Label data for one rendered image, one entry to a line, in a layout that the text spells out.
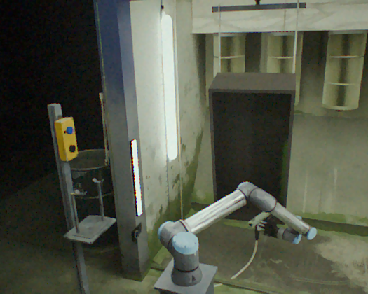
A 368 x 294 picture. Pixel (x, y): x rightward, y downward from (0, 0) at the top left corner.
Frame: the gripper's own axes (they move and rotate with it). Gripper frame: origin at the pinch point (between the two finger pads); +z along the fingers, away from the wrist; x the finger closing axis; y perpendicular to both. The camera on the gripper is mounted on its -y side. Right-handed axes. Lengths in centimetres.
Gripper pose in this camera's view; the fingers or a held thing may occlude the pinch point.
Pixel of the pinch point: (256, 222)
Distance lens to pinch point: 317.0
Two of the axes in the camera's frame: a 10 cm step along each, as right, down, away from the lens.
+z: -7.7, -2.3, 6.0
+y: 0.1, 9.3, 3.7
